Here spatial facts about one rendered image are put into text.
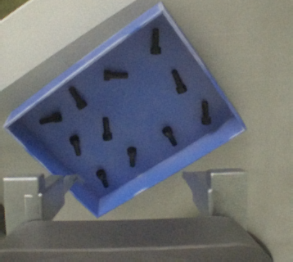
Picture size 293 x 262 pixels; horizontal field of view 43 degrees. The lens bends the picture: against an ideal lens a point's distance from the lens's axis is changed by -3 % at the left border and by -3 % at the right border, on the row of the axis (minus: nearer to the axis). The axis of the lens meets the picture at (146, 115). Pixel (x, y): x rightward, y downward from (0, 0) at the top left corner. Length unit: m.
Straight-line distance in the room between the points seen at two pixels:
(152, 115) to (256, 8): 0.10
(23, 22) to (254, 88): 0.16
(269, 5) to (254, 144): 0.10
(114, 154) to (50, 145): 0.05
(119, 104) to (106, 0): 0.07
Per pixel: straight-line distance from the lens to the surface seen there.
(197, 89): 0.26
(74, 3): 0.24
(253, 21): 0.26
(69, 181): 0.17
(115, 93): 0.26
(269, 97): 0.28
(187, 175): 0.17
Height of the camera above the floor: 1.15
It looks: 62 degrees down
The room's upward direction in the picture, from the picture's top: 176 degrees clockwise
